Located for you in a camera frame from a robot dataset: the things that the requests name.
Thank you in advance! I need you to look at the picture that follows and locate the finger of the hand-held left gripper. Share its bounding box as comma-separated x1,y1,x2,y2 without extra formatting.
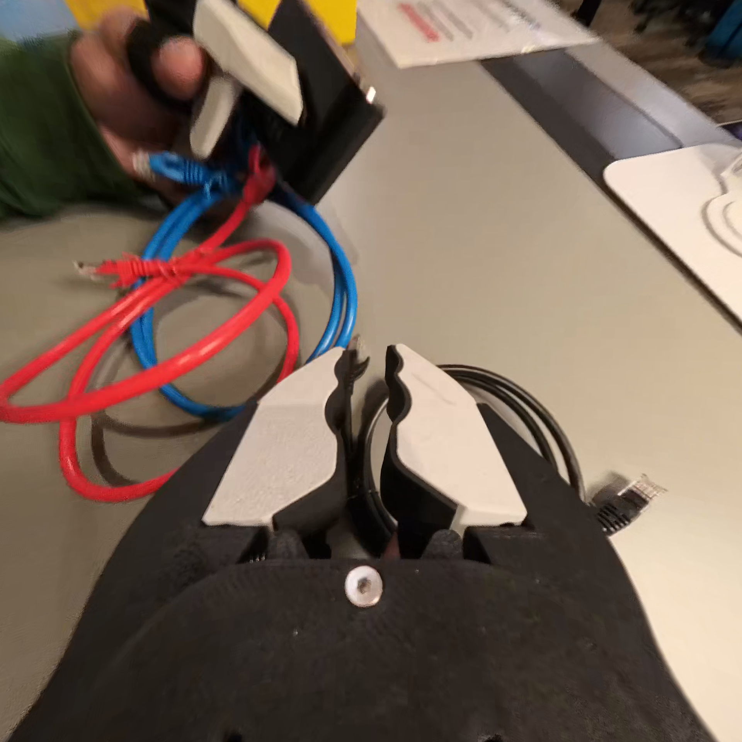
191,0,305,127
188,75,244,158

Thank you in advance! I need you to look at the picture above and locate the black ethernet cable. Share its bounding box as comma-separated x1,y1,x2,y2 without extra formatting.
347,335,667,560

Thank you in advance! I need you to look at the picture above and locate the white paper sheet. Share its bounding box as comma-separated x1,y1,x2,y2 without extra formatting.
356,0,598,69

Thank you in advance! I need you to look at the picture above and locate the person's left hand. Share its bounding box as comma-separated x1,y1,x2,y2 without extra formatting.
70,12,209,195

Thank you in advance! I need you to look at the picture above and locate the white laptop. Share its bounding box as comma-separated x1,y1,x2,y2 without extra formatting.
603,142,742,334

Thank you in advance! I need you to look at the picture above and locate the red ethernet cable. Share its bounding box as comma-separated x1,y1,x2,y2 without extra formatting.
0,145,302,502

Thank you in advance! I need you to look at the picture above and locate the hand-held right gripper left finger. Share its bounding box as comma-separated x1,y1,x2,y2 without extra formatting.
201,347,371,531

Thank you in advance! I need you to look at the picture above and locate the black network switch box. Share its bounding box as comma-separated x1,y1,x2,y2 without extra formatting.
232,0,386,205

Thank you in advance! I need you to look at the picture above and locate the grey desk divider strip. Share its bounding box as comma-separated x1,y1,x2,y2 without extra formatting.
481,43,742,175

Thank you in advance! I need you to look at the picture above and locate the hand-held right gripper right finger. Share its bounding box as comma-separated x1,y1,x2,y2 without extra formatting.
380,343,528,532

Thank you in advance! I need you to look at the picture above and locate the light blue object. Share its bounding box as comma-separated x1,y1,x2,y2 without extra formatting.
0,0,66,43

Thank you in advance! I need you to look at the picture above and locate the blue ethernet cable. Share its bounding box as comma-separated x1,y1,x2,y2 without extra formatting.
132,152,357,419

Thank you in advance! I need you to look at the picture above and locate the yellow box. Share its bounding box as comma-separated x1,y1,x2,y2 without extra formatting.
64,0,357,46

